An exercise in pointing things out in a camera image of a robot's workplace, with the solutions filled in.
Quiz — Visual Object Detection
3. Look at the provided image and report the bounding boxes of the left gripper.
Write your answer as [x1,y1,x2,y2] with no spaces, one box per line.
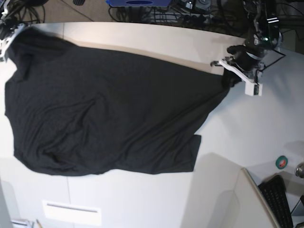
[227,45,265,72]

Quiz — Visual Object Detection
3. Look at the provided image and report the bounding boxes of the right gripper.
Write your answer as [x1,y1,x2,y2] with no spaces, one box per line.
[0,20,19,39]

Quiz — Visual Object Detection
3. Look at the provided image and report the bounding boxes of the black t-shirt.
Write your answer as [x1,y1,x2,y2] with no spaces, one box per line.
[5,28,236,176]

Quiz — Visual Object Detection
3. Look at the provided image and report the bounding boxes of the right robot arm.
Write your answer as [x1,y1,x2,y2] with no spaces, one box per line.
[0,0,18,40]

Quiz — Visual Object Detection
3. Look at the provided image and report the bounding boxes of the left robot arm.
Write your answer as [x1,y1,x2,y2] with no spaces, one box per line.
[227,0,280,72]

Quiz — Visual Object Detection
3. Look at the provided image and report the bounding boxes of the black power strip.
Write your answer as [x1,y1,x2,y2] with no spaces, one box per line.
[180,15,224,27]

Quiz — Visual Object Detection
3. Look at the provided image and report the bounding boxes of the green tape roll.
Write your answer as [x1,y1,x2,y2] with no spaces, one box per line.
[275,155,288,170]

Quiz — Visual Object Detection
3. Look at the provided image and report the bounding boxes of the metal knob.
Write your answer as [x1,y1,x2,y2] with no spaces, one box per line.
[294,162,304,179]

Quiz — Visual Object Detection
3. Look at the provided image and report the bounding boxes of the black keyboard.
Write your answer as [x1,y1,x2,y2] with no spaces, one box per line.
[258,175,293,228]

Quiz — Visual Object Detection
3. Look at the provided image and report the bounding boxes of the white partition panel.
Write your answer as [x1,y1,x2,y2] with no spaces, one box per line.
[181,153,280,228]

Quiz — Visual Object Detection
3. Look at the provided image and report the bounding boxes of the pencil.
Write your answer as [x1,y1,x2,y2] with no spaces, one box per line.
[36,219,43,228]

